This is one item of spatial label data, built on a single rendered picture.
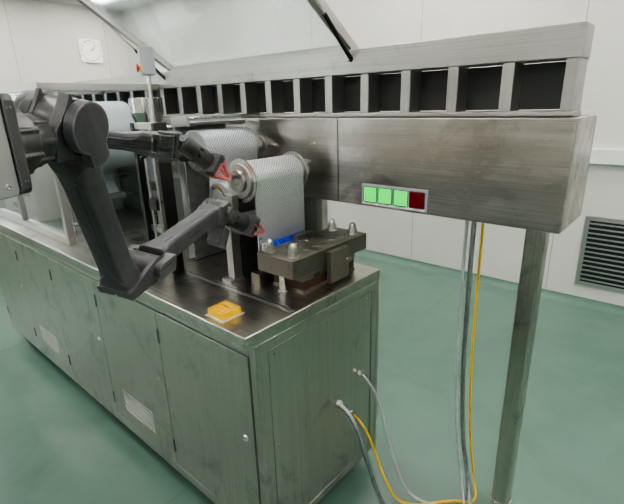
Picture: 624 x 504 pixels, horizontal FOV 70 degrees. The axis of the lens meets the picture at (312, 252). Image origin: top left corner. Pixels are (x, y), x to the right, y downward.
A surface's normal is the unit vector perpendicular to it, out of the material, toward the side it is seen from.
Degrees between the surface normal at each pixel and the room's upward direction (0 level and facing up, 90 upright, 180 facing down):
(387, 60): 90
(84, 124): 101
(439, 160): 90
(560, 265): 90
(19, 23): 90
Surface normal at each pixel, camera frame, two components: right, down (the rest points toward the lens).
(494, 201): -0.66, 0.26
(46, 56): 0.76, 0.18
